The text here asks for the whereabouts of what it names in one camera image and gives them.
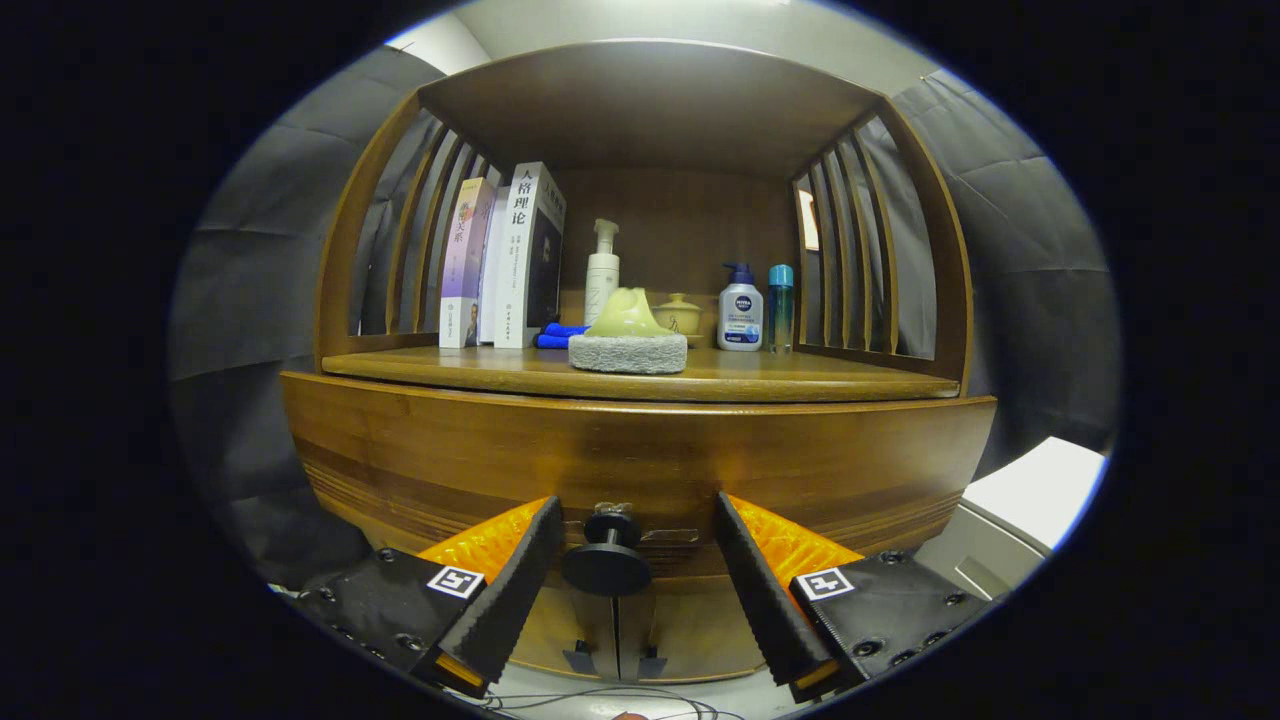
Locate small teal bottle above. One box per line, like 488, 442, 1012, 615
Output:
767, 264, 795, 356

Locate green handled grey scrub brush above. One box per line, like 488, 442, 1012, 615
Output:
568, 287, 689, 376

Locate black drawer knob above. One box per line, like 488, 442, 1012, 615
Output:
562, 503, 653, 599

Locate white board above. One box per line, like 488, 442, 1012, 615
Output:
960, 436, 1109, 551

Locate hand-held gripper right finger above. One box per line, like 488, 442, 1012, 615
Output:
714, 492, 1001, 704

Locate thin white book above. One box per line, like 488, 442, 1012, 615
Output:
478, 185, 513, 346

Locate white pump bottle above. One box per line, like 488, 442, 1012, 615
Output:
585, 218, 621, 326

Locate thick white and black book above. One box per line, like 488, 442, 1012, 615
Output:
494, 161, 568, 350

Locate wooden cabinet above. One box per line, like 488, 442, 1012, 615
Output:
315, 38, 976, 686

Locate wooden countertop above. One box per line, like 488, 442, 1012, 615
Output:
322, 343, 961, 404

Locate beige lidded teacup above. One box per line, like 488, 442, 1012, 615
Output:
652, 292, 704, 348

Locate white bottle with blue cap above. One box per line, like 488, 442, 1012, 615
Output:
717, 262, 764, 353

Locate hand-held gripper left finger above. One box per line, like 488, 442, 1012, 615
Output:
297, 495, 566, 701

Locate purple book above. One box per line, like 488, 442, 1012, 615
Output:
439, 177, 498, 350

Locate wooden cabinet door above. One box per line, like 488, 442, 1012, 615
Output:
510, 575, 616, 683
615, 570, 766, 683

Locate wooden drawer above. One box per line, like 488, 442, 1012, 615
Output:
280, 370, 999, 581

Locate black floor cables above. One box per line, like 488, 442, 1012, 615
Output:
480, 682, 746, 720

